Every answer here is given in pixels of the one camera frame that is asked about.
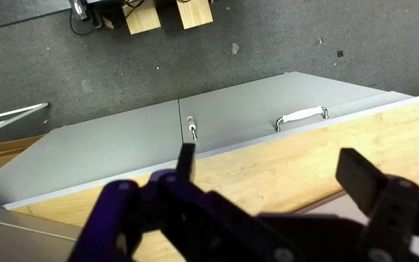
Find wooden crate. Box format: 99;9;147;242
0;136;43;180

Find white drawer handle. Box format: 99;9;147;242
273;106;330;135

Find light wooden leg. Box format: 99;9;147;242
174;0;215;31
121;0;163;37

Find silver drawer lock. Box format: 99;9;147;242
185;116;201;143

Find silver metal bars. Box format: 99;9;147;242
0;101;51;142

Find gray desk drawer front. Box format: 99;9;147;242
177;72;412;158

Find plain gray desk panel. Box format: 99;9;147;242
0;100;186;210

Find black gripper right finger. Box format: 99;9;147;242
334;148;419;262

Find black cable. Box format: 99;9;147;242
68;0;105;37

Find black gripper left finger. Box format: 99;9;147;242
68;143;288;262

